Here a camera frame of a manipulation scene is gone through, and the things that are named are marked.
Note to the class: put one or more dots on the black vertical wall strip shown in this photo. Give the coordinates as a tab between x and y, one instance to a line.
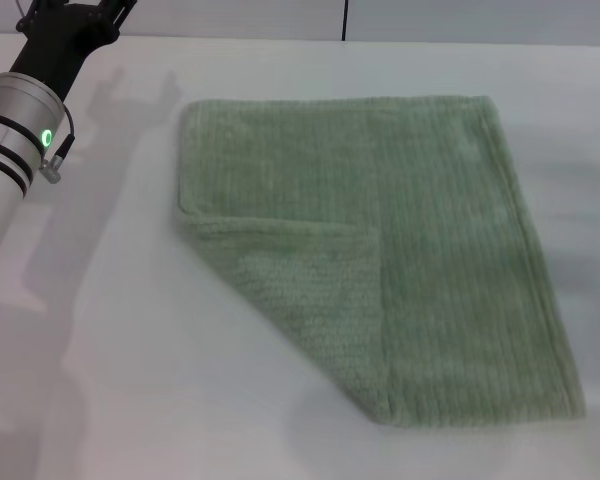
345	20

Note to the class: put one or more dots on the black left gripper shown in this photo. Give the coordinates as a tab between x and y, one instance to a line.
60	45

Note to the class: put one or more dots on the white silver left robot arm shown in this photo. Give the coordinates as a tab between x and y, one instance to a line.
5	150

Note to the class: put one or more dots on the green ribbed towel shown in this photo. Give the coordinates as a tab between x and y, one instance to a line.
360	225

